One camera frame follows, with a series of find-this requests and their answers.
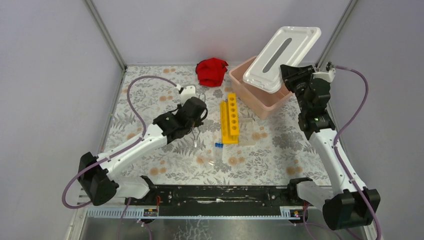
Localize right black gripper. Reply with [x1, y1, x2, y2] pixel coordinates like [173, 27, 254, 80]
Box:
[280, 65, 317, 113]

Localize metal forceps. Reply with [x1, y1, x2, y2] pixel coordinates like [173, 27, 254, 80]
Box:
[191, 93, 206, 148]

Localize pink plastic storage box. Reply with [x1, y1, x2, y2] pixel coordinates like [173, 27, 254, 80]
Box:
[228, 56, 293, 120]

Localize white plastic box lid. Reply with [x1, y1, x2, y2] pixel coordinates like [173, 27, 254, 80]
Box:
[243, 26, 322, 94]

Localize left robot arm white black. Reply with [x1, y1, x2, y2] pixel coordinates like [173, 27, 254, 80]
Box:
[77, 97, 208, 206]

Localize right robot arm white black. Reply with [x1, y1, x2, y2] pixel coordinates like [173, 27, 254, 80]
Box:
[279, 63, 381, 230]

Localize yellow test tube rack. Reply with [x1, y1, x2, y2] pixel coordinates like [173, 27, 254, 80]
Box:
[220, 93, 240, 144]

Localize clear tube blue cap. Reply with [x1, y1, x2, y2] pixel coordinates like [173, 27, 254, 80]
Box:
[213, 142, 222, 163]
[216, 143, 224, 161]

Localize red cloth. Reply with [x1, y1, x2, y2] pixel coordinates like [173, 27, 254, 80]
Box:
[195, 57, 229, 88]

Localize floral table mat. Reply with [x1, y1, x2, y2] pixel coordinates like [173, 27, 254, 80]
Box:
[104, 66, 330, 186]

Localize clear plastic container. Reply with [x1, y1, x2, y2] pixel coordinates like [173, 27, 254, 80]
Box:
[238, 118, 256, 146]

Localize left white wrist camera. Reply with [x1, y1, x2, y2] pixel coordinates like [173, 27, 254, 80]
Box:
[175, 84, 197, 106]

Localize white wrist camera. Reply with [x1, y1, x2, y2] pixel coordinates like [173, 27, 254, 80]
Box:
[175, 84, 197, 106]
[312, 61, 336, 83]

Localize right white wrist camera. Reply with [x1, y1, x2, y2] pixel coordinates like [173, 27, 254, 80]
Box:
[312, 61, 336, 83]

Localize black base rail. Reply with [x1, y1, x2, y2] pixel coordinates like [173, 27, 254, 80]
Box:
[124, 185, 304, 210]

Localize white slotted cable duct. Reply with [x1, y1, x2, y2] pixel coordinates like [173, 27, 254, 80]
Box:
[86, 206, 302, 221]

